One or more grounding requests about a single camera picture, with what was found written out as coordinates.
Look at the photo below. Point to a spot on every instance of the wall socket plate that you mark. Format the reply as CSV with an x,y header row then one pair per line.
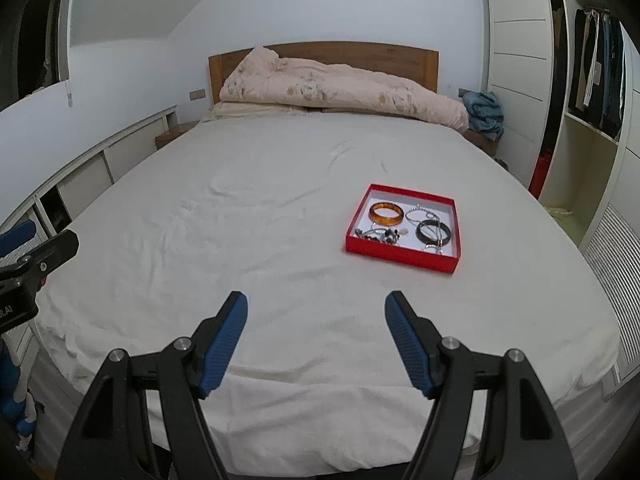
x,y
197,94

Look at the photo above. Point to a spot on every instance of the bed with cream sheet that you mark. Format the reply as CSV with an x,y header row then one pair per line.
x,y
250,220

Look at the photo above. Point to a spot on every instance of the wooden nightstand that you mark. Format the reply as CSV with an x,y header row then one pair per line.
x,y
480,141
172,134

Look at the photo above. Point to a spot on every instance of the white slatted radiator cover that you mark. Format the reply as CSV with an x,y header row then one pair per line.
x,y
620,280

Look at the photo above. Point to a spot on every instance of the thin silver bangle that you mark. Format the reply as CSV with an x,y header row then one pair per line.
x,y
371,233

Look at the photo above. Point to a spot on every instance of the floral beige quilt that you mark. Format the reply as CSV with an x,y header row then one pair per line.
x,y
340,90

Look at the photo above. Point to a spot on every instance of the low white wall cabinet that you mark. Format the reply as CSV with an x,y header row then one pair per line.
x,y
85,170

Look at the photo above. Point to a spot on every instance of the red bag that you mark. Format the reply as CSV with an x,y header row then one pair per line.
x,y
541,175

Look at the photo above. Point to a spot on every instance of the white panelled wardrobe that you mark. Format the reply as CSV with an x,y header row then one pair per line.
x,y
515,60

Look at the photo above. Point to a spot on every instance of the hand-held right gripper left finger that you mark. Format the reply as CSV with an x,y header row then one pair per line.
x,y
225,345

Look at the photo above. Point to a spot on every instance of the cream open shelf unit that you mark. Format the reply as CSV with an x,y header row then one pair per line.
x,y
590,160

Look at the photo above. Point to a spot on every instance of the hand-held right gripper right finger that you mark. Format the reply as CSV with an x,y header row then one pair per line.
x,y
407,345

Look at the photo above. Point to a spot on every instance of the cream pillow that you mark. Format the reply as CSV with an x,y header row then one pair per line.
x,y
250,109

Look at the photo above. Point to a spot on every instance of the amber bangle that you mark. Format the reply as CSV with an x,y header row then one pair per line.
x,y
377,219

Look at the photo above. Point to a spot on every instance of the wooden headboard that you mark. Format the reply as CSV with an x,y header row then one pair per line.
x,y
350,55

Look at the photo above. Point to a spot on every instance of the blue crumpled cloth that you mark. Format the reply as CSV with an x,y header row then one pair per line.
x,y
484,112

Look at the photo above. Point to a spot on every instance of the red jewelry box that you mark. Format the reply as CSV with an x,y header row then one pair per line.
x,y
400,255

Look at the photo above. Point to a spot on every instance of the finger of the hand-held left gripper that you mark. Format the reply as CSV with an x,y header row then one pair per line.
x,y
55,252
17,237

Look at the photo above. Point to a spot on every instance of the hanging dark clothes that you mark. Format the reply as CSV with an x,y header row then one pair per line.
x,y
597,70

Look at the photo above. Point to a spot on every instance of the dark wide bangle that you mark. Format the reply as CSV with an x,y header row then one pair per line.
x,y
421,236

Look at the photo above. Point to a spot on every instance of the person's left hand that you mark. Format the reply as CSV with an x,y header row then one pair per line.
x,y
10,390

